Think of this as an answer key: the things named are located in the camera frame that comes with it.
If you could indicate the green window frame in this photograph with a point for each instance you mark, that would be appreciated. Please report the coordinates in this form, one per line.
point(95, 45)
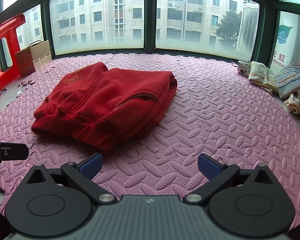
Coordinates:
point(150, 17)

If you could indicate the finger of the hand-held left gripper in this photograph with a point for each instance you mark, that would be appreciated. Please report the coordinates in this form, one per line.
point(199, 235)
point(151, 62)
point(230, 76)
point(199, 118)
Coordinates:
point(12, 152)

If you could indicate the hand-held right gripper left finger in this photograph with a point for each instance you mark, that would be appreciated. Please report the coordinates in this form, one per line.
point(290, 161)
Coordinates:
point(91, 166)

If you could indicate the yellow patterned cloth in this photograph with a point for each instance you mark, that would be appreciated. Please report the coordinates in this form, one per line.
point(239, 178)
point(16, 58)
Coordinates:
point(261, 75)

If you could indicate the brown cardboard box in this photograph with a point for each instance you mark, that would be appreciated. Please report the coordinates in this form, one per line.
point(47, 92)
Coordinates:
point(37, 55)

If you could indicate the small white patterned cloth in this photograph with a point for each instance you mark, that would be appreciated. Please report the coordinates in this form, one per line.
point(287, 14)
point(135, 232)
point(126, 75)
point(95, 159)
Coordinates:
point(243, 67)

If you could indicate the red fleece jacket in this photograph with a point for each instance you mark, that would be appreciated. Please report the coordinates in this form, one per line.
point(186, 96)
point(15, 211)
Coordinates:
point(102, 100)

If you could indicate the white louvered air conditioner unit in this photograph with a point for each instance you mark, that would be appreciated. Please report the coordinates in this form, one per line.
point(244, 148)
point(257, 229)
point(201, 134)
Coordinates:
point(248, 27)

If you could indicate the striped shirt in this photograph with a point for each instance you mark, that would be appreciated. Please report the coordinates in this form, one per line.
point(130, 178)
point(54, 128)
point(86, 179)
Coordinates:
point(292, 80)

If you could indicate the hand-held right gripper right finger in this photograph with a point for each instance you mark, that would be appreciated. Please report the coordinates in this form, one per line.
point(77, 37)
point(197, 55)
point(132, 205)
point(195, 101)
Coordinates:
point(208, 166)

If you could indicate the white box with cartoon print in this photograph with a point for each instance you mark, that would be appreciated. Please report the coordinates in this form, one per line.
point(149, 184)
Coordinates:
point(290, 52)

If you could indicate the cream cloth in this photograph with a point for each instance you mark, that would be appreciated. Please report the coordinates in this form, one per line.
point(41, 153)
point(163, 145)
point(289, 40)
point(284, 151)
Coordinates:
point(293, 103)

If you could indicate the pink foam floor mat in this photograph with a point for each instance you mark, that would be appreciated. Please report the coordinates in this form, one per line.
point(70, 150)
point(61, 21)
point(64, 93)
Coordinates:
point(215, 130)

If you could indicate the red plastic stool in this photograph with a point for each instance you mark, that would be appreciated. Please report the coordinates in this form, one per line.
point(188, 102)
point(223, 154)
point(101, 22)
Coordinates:
point(0, 36)

